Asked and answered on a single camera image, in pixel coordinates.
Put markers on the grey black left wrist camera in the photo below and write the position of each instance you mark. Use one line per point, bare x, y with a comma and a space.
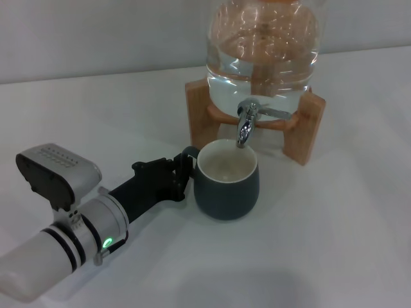
54, 173

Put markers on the chrome faucet with lever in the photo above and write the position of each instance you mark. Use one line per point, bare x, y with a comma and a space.
245, 128

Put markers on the wooden dispenser stand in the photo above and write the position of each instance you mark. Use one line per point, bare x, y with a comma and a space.
199, 118

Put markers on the black ceramic cup white inside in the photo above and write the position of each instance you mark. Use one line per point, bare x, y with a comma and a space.
224, 199

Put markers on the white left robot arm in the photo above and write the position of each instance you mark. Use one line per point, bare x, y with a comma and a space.
64, 244

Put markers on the clear glass water dispenser jar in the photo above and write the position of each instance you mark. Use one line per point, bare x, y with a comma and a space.
257, 48

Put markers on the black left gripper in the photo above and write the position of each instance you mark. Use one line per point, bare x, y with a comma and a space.
141, 195

